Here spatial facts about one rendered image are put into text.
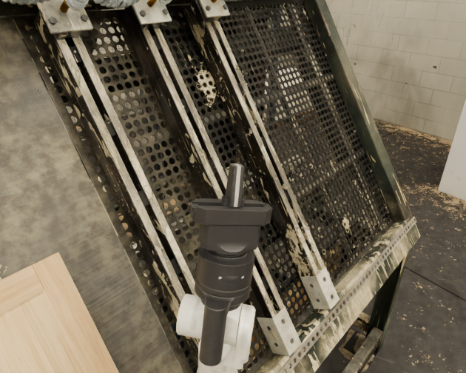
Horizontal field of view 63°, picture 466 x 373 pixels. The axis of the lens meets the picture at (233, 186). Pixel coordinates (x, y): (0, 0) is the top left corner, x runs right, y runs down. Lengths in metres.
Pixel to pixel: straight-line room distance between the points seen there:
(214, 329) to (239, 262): 0.10
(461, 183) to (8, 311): 3.87
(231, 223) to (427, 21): 5.21
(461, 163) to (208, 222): 3.71
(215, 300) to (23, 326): 0.45
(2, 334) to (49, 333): 0.08
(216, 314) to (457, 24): 5.15
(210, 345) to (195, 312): 0.06
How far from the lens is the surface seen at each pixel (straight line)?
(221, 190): 1.09
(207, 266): 0.57
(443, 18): 5.55
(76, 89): 0.97
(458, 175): 4.18
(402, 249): 1.83
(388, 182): 1.85
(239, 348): 0.65
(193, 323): 0.63
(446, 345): 2.69
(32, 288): 0.89
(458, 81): 5.51
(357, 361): 2.20
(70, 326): 0.92
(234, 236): 0.56
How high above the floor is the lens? 1.88
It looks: 29 degrees down
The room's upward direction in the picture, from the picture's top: straight up
